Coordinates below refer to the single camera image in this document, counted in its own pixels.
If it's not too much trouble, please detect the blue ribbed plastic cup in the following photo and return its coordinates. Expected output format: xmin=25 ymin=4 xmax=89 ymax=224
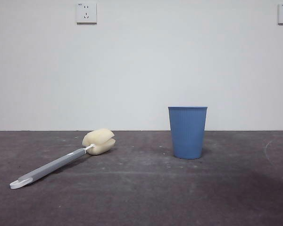
xmin=167 ymin=105 xmax=208 ymax=160

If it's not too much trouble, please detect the grey-handled sponge cup brush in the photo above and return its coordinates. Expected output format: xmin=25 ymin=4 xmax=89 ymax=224
xmin=9 ymin=128 xmax=116 ymax=190

